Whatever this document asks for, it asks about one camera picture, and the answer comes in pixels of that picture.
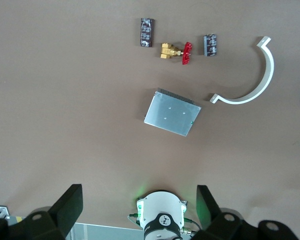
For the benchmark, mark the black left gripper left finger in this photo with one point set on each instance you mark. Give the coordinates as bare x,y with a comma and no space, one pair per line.
65,212

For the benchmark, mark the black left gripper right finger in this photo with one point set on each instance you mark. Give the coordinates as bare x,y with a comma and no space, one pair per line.
210,217

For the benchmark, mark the small dark terminal block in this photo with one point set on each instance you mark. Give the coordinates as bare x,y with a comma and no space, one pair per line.
211,45

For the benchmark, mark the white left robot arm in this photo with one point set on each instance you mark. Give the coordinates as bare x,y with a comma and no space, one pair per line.
162,207

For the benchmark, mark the silver metal box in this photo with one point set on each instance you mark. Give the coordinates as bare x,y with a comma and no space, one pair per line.
171,113

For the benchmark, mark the brown table cover mat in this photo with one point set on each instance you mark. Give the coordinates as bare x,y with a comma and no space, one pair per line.
65,100

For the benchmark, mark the white curved pipe clamp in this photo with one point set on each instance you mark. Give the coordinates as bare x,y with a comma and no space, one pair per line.
267,72

